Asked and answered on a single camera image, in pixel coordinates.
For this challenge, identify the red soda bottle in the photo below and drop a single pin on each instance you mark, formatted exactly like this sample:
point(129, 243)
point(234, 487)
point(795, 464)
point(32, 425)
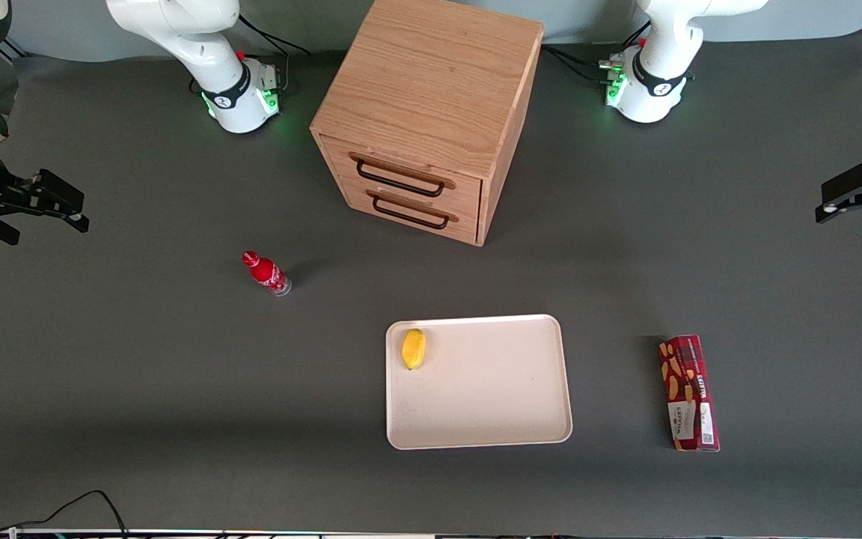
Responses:
point(266, 273)

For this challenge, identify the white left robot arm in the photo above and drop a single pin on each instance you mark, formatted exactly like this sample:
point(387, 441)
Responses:
point(659, 67)

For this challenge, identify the wooden drawer front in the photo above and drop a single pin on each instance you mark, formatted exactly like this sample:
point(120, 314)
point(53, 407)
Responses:
point(401, 161)
point(468, 224)

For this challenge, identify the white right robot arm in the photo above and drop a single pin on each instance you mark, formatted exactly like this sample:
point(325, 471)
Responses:
point(206, 52)

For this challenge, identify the cream plastic tray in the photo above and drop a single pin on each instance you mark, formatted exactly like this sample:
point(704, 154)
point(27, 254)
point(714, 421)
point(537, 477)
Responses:
point(483, 389)

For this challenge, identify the yellow lemon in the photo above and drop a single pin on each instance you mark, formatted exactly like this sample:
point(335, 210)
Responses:
point(413, 349)

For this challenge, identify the red cookie box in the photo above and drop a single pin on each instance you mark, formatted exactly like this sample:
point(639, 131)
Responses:
point(689, 393)

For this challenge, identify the dark grey table mat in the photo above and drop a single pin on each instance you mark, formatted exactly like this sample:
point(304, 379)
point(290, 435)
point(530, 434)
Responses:
point(176, 374)

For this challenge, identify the wooden drawer cabinet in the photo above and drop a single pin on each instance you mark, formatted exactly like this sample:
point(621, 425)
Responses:
point(431, 82)

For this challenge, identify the aluminium frame rail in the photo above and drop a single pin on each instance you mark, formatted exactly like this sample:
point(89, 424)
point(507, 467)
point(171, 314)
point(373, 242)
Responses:
point(10, 49)

